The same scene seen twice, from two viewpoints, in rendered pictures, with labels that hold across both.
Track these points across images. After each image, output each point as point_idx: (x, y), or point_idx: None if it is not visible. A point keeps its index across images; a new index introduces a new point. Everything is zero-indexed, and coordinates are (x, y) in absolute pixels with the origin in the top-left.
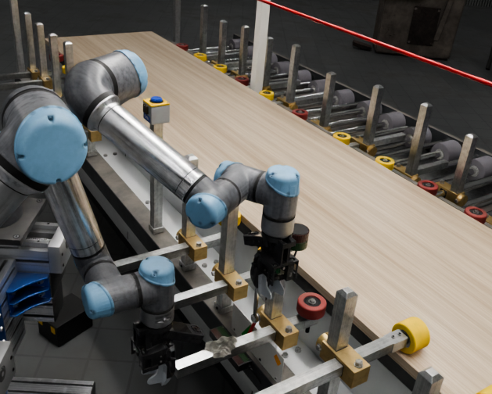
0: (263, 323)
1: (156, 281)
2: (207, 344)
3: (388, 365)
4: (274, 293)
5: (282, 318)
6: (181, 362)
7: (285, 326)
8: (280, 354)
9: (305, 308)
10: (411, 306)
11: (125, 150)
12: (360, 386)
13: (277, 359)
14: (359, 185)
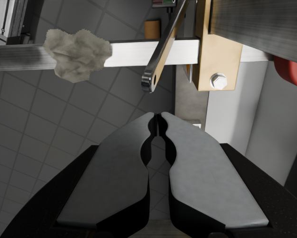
0: (199, 14)
1: None
2: (50, 37)
3: None
4: (237, 42)
5: (234, 42)
6: None
7: (222, 67)
8: (191, 71)
9: (291, 71)
10: None
11: None
12: (271, 97)
13: (187, 64)
14: None
